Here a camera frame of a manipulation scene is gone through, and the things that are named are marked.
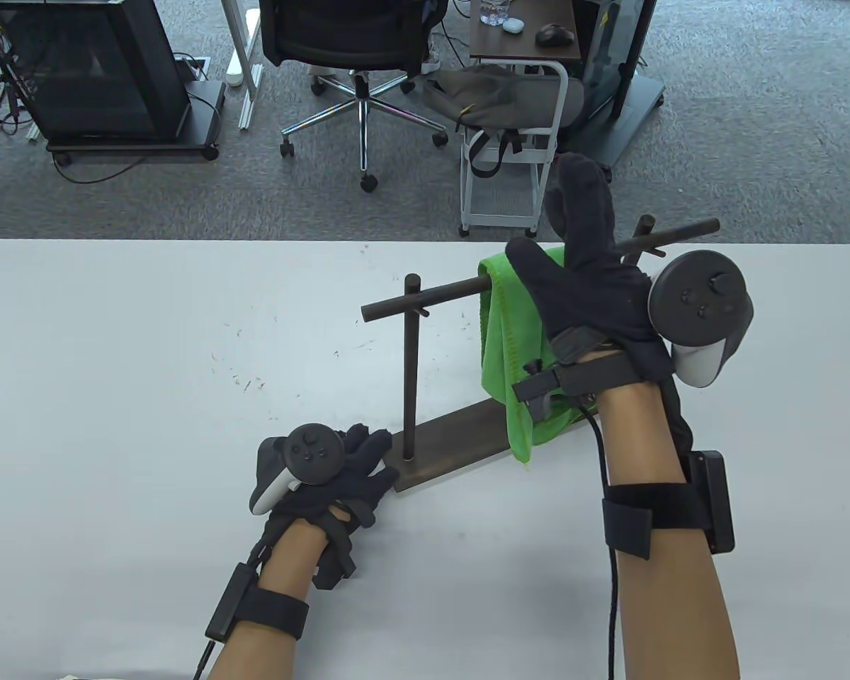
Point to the person's right hand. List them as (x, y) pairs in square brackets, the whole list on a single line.
[(595, 297)]

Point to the person's left hand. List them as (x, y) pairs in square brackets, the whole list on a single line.
[(368, 482)]

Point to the dark wooden desktop rack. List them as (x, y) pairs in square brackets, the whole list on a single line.
[(446, 443)]

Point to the green square towel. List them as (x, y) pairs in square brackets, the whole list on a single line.
[(503, 340)]

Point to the person's left forearm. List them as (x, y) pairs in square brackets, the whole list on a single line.
[(255, 652)]

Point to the person's right forearm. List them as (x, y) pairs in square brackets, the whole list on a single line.
[(673, 623)]

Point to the white desktop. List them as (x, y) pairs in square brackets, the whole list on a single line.
[(113, 425)]

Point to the black and white hand controller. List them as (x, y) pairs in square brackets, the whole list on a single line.
[(315, 453), (701, 297)]

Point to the grey wheeled stand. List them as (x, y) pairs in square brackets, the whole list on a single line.
[(623, 113)]

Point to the grey backpack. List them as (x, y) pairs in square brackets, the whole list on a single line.
[(496, 99)]

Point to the white-framed brown side table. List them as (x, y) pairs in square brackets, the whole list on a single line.
[(524, 48)]

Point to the black computer mouse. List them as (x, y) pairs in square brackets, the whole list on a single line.
[(556, 34)]

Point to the white earbuds case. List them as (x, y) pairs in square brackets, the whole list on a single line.
[(513, 26)]

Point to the glass of water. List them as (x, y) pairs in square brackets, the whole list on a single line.
[(494, 10)]

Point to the black office chair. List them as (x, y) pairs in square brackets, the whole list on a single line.
[(340, 35)]

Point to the white desk leg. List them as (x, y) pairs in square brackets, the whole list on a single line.
[(249, 99)]

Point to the black wheeled cabinet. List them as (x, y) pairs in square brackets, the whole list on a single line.
[(85, 71)]

